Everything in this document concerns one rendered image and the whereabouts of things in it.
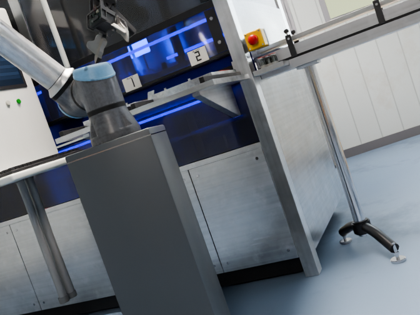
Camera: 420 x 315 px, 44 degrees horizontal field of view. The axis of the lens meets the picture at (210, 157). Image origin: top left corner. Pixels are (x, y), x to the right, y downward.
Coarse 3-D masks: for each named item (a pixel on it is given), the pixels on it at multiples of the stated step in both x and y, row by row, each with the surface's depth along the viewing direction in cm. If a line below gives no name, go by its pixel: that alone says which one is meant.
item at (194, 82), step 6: (210, 72) 186; (216, 72) 190; (222, 72) 196; (228, 72) 202; (198, 78) 188; (180, 84) 191; (186, 84) 190; (192, 84) 189; (168, 90) 193; (174, 90) 192; (180, 90) 191; (156, 96) 196; (162, 96) 195
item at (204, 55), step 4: (200, 48) 213; (204, 48) 212; (188, 52) 215; (192, 52) 214; (200, 52) 213; (204, 52) 212; (188, 56) 215; (192, 56) 215; (200, 56) 213; (204, 56) 213; (192, 60) 215; (196, 60) 214; (204, 60) 213; (192, 64) 215
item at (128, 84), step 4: (132, 76) 227; (136, 76) 226; (124, 80) 229; (128, 80) 228; (136, 80) 226; (124, 84) 229; (128, 84) 228; (132, 84) 228; (136, 84) 227; (140, 84) 226; (128, 88) 229; (132, 88) 228; (136, 88) 227
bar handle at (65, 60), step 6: (42, 0) 228; (42, 6) 228; (48, 6) 229; (48, 12) 228; (48, 18) 228; (54, 24) 229; (54, 30) 229; (54, 36) 229; (60, 42) 230; (60, 48) 229; (60, 54) 230; (66, 60) 230; (72, 60) 235; (66, 66) 230
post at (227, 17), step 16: (224, 0) 205; (224, 16) 206; (224, 32) 208; (240, 32) 208; (240, 48) 207; (240, 64) 208; (256, 80) 210; (256, 96) 208; (256, 112) 209; (256, 128) 211; (272, 128) 212; (272, 144) 210; (272, 160) 211; (272, 176) 212; (288, 176) 212; (288, 192) 211; (288, 208) 212; (288, 224) 214; (304, 224) 214; (304, 240) 213; (304, 256) 214; (304, 272) 215
